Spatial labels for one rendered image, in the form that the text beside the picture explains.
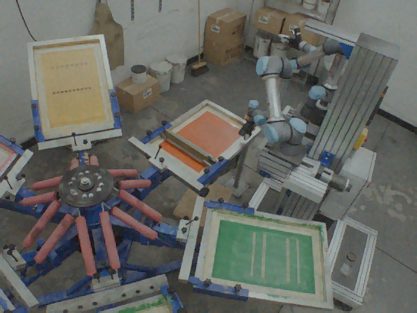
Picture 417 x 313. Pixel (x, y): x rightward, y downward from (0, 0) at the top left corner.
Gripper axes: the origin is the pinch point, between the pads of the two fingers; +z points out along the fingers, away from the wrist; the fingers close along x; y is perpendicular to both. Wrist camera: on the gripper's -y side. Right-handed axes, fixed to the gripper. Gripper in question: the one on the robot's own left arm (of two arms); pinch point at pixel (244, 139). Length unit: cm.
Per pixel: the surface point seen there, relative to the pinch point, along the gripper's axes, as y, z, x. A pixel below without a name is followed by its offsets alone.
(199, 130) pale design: -11.8, 5.4, 35.9
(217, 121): 8.1, 5.5, 32.1
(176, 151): -42, 5, 33
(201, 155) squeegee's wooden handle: -38.9, -3.6, 11.9
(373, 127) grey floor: 280, 114, -75
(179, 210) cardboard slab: -30, 100, 37
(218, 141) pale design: -10.5, 5.4, 17.0
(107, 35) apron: 41, 3, 221
